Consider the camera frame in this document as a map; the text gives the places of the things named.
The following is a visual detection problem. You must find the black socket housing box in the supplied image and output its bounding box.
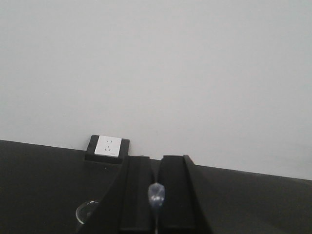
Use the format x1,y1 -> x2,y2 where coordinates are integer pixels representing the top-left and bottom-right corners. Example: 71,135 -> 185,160
85,135 -> 130,164

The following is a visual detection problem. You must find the white power socket plate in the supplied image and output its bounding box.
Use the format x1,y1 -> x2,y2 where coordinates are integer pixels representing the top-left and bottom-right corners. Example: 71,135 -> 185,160
95,136 -> 122,157

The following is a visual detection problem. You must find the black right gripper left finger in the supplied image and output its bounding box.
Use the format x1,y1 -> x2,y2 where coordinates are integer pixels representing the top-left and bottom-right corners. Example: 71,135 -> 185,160
78,156 -> 155,234

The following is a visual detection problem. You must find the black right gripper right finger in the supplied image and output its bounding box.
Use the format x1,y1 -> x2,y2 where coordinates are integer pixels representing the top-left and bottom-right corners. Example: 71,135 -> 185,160
157,155 -> 214,234

